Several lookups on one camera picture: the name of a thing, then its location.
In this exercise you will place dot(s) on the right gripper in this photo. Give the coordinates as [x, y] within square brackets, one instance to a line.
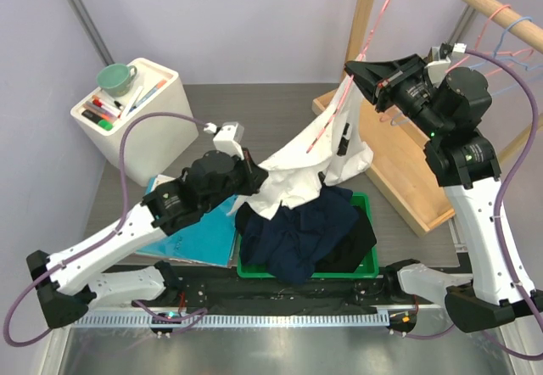
[377, 80]

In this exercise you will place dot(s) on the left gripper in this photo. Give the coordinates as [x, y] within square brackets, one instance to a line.
[254, 174]

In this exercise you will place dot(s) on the navy blue t-shirt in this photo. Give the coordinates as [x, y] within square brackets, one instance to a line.
[291, 244]

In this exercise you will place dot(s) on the white t-shirt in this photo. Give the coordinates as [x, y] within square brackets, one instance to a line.
[328, 151]

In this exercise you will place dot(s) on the light blue wire hanger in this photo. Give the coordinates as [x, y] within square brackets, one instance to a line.
[394, 117]

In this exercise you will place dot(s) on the black flower print t-shirt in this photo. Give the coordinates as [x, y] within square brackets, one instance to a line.
[353, 251]

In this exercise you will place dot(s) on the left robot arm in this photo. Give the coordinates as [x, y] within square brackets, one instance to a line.
[74, 281]

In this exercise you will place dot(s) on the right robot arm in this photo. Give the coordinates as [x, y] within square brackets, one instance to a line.
[466, 166]

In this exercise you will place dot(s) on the blue folder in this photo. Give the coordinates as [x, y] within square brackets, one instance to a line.
[208, 242]

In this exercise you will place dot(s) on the wooden clothes rack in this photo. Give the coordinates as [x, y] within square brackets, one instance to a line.
[399, 170]

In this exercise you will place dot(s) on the white square bin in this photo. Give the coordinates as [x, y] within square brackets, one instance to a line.
[153, 144]

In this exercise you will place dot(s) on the orange tipped white pen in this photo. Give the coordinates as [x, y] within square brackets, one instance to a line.
[151, 92]

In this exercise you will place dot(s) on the green capped marker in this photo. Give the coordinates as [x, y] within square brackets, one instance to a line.
[105, 125]

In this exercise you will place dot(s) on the green ceramic cup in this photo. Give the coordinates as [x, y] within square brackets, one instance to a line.
[116, 79]

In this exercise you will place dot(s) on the red marker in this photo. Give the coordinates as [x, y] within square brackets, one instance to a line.
[105, 106]

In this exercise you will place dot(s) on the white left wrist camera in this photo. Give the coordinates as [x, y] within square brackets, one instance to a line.
[227, 137]

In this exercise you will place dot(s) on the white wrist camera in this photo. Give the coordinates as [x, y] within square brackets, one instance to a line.
[439, 60]
[227, 137]

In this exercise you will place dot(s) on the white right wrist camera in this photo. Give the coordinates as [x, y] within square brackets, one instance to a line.
[439, 60]

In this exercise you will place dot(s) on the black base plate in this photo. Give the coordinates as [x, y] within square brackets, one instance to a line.
[222, 292]

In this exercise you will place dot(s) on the white slotted cable duct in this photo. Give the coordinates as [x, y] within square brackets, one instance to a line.
[140, 319]

